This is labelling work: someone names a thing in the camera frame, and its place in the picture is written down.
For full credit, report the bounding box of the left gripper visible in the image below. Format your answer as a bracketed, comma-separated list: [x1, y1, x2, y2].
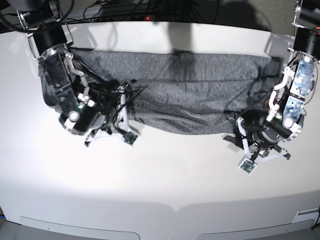
[235, 117, 288, 164]

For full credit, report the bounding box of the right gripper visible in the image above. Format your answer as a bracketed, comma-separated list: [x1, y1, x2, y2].
[84, 86, 131, 147]

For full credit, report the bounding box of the grey long-sleeve T-shirt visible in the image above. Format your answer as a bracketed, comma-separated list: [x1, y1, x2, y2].
[38, 48, 282, 135]

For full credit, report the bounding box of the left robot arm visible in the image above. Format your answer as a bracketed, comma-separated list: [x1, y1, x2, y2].
[233, 0, 320, 173]

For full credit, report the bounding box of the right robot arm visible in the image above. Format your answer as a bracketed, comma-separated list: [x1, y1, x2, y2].
[0, 0, 137, 146]

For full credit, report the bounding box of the black power strip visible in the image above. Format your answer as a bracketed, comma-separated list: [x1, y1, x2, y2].
[93, 13, 191, 23]

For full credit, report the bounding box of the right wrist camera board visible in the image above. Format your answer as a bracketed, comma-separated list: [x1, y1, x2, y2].
[123, 132, 138, 146]

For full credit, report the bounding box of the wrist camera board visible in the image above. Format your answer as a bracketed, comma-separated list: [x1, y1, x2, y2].
[238, 157, 258, 176]
[123, 132, 138, 146]

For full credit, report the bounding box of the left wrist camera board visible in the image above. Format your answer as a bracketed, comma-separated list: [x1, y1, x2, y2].
[238, 157, 258, 176]

